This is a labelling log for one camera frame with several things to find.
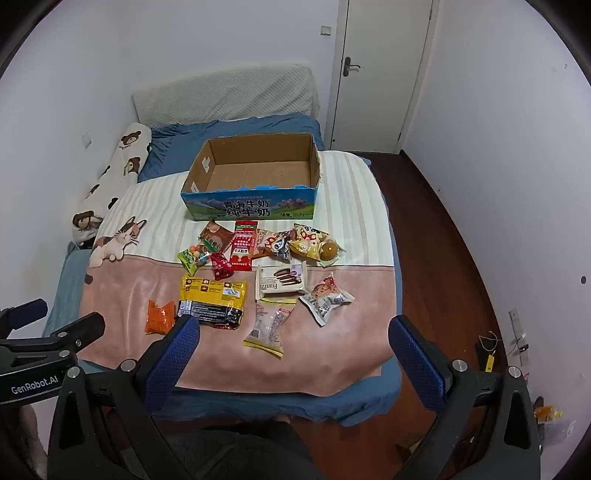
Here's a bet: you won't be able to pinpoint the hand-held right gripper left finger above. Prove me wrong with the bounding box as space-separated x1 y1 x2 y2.
46 315 201 480

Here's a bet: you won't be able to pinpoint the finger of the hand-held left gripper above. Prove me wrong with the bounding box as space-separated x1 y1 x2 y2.
44 312 106 360
0 298 49 340

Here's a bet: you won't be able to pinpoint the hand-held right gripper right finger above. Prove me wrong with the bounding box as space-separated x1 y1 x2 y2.
388 315 541 480

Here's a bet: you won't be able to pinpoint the brown snack packet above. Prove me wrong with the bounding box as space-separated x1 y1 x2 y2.
198 220 235 253

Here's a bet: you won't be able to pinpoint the orange raccoon print snack packet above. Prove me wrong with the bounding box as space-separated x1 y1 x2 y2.
257 229 296 262

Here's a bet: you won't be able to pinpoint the printed blue cardboard box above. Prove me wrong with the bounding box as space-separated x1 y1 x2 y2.
180 132 322 223

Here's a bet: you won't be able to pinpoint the person's left forearm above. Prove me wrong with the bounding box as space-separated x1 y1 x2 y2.
19 407 49 480

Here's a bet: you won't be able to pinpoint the yellow and black snack packet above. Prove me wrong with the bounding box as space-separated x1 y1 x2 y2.
177 274 247 330

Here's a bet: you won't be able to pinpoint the clear white snack packet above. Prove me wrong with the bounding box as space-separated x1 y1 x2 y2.
243 297 296 359

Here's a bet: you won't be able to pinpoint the green candy packet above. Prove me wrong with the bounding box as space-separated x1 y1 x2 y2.
178 247 214 273

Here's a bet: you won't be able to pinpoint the small dark red snack packet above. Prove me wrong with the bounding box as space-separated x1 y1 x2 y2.
211 252 235 280

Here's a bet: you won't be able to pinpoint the person's dark shorts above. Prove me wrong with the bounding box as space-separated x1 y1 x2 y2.
115 413 326 480

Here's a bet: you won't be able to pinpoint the silver cookie snack packet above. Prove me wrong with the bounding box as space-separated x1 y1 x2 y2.
298 272 356 328

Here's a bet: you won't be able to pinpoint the white wafer snack packet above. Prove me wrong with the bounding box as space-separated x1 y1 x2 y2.
255 261 308 297

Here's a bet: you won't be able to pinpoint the tall red snack packet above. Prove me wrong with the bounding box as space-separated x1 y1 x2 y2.
229 220 259 272

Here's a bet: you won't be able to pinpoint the clear braised egg packet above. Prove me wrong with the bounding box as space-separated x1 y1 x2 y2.
318 234 346 267

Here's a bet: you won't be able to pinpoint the cat print striped blanket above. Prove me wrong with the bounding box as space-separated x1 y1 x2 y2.
81 150 403 398

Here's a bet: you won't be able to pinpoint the clear plastic bag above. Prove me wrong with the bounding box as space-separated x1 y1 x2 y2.
539 419 579 446

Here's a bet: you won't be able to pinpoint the yellow cartoon print snack packet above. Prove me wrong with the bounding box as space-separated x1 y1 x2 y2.
288 223 329 262

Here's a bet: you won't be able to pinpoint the bear print white pillow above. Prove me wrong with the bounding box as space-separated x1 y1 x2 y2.
71 122 153 248

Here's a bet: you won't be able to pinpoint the blue pillow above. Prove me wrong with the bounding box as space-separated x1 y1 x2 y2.
137 113 325 184

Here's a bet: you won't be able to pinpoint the grey white pillow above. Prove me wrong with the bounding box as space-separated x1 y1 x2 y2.
131 64 322 128

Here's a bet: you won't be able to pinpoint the white door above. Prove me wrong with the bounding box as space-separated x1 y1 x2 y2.
329 0 435 152

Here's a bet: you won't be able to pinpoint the wall outlet with cables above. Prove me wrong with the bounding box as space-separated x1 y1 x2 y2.
478 308 532 358

